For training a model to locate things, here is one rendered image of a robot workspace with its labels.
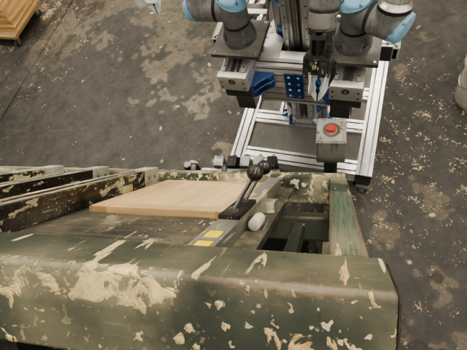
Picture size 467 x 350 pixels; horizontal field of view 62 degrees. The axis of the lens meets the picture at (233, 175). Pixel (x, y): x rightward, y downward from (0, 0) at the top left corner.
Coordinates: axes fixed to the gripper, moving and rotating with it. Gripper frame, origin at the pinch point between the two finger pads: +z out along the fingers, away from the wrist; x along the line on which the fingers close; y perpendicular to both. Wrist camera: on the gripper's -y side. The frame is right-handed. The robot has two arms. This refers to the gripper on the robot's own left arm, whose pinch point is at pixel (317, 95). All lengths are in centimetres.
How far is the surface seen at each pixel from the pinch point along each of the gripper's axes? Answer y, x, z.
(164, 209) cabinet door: 40, -33, 20
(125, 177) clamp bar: 17, -64, 32
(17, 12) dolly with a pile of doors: -175, -309, 32
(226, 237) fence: 59, -6, 4
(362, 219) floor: -78, 20, 112
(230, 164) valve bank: -28, -42, 52
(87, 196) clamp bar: 38, -61, 23
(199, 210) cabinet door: 37.2, -23.3, 19.6
